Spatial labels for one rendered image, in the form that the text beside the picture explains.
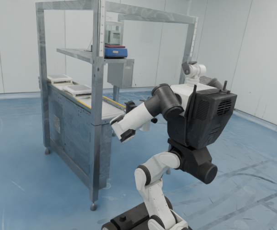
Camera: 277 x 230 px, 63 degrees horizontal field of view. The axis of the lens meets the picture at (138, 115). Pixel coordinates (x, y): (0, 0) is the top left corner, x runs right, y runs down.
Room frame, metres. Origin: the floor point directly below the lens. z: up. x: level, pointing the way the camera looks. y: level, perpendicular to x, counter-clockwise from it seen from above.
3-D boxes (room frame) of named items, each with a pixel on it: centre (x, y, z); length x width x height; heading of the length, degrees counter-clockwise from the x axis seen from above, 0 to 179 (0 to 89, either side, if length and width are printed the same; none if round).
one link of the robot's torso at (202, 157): (1.13, -0.32, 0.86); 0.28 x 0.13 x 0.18; 42
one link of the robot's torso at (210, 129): (1.16, -0.31, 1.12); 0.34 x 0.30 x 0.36; 132
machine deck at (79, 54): (1.93, 0.42, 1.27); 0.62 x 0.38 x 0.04; 42
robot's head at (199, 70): (1.20, -0.27, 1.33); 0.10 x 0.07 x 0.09; 132
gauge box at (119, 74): (1.88, 0.19, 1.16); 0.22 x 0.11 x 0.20; 42
